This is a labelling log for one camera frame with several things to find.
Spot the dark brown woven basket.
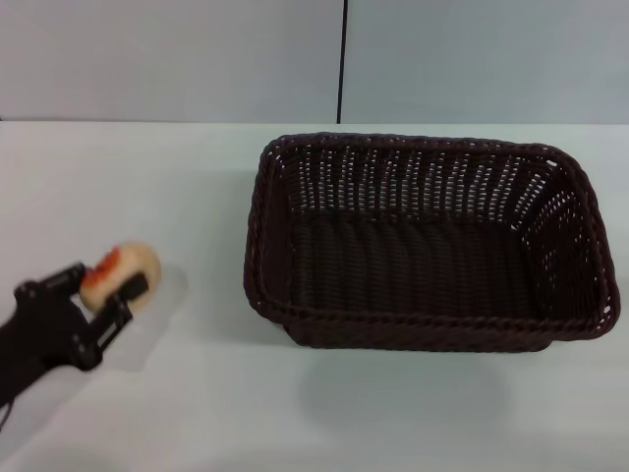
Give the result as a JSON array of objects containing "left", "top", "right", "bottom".
[{"left": 244, "top": 132, "right": 621, "bottom": 353}]

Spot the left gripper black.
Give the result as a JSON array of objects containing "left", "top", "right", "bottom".
[{"left": 13, "top": 260, "right": 151, "bottom": 372}]

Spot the round bun with orange topping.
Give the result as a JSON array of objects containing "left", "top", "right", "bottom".
[{"left": 79, "top": 241, "right": 162, "bottom": 314}]

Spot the black vertical wall strip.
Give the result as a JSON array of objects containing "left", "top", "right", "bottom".
[{"left": 336, "top": 0, "right": 349, "bottom": 124}]

